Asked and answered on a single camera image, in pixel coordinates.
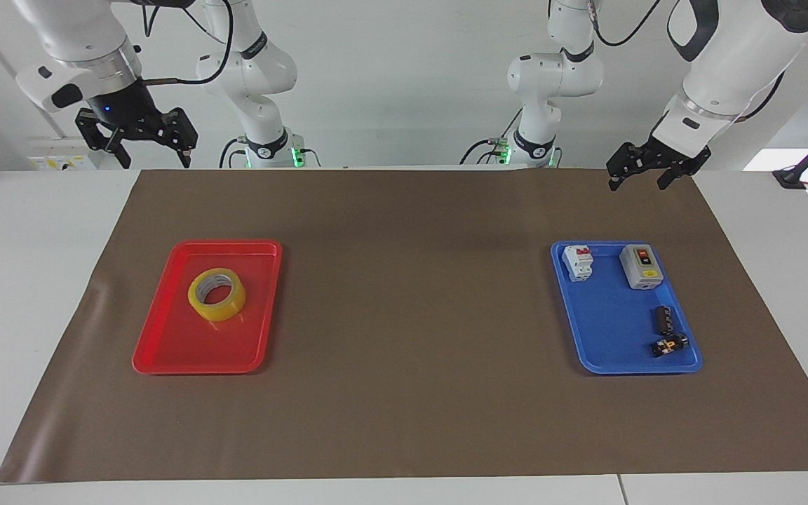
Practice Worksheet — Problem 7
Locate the yellow tape roll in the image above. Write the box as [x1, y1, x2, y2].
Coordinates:
[187, 267, 248, 323]

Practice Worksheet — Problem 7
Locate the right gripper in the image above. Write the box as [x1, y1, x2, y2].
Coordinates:
[75, 79, 199, 170]

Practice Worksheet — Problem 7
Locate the black cable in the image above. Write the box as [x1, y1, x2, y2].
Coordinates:
[735, 67, 789, 121]
[219, 136, 248, 169]
[459, 137, 514, 166]
[139, 0, 235, 88]
[586, 0, 664, 50]

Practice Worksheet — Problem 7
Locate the grey switch box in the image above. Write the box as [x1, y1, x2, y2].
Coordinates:
[619, 243, 663, 291]

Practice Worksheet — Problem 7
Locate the blue plastic tray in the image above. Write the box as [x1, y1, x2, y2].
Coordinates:
[550, 241, 703, 376]

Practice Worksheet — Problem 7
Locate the white circuit breaker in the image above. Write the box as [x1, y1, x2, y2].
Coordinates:
[562, 245, 595, 283]

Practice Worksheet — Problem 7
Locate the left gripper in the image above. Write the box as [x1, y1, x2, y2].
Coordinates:
[606, 133, 713, 192]

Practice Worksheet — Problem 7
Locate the red plastic tray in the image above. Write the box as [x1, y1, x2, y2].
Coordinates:
[131, 239, 283, 376]

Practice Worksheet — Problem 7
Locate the small black yellow connector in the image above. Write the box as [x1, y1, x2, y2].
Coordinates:
[650, 334, 689, 358]

